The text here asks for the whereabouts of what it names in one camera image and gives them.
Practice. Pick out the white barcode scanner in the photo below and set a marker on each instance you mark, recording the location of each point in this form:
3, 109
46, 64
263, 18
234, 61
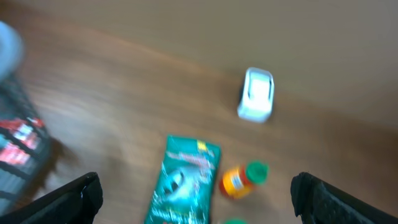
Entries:
257, 96

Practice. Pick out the grey plastic mesh basket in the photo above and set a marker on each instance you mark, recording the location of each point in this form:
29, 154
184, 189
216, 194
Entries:
24, 139

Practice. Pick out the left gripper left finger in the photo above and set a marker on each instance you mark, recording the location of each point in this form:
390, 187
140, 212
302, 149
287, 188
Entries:
78, 201

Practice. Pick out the green 3M gloves packet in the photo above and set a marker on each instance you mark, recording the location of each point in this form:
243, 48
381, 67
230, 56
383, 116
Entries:
185, 184

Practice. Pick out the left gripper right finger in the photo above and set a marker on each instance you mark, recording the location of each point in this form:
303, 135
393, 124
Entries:
317, 202

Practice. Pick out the green lid jar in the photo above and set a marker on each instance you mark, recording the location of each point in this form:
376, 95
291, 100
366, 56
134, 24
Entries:
234, 221

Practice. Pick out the red bottle green cap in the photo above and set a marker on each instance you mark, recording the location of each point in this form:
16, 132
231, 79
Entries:
242, 180

